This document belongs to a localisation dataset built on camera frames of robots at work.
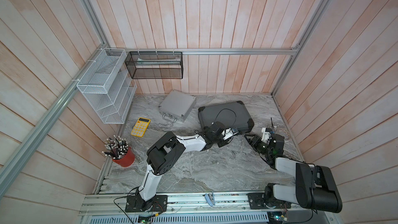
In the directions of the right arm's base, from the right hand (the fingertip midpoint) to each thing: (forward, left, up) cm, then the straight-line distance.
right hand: (246, 136), depth 91 cm
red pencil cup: (-16, +67, +12) cm, 70 cm away
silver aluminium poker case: (+25, +45, -2) cm, 51 cm away
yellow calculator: (+8, +68, -4) cm, 68 cm away
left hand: (0, +11, -1) cm, 11 cm away
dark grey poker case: (+2, +10, +19) cm, 22 cm away
